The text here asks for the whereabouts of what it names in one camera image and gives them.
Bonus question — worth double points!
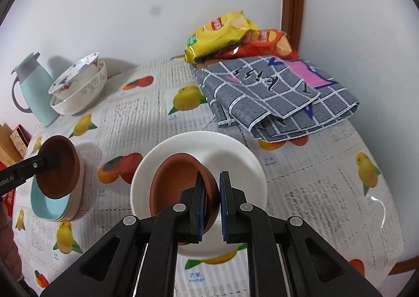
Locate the blue square plate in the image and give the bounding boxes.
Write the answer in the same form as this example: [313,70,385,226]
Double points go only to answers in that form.
[31,177,72,221]

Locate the brown clay bowl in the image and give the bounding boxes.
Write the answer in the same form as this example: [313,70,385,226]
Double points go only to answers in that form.
[36,135,81,199]
[149,153,220,247]

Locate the white rice bowl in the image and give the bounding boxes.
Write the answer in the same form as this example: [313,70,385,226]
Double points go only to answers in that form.
[130,131,267,259]

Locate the light blue thermos jug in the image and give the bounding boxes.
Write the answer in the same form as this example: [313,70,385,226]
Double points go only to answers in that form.
[11,52,59,127]

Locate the large white porcelain bowl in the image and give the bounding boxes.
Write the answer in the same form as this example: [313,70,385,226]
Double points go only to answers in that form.
[51,62,107,116]

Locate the fruit print tablecloth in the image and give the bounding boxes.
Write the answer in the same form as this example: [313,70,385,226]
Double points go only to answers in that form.
[31,59,403,286]

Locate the blue patterned porcelain bowl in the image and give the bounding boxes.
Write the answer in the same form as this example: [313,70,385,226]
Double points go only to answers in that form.
[48,52,99,101]

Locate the grey checked cloth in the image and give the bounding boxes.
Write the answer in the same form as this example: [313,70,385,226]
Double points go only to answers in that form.
[192,56,359,142]

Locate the red chips bag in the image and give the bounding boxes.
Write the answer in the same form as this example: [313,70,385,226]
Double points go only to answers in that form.
[215,29,299,59]

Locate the yellow chips bag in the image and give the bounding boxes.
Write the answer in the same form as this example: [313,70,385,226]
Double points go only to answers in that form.
[185,12,259,64]

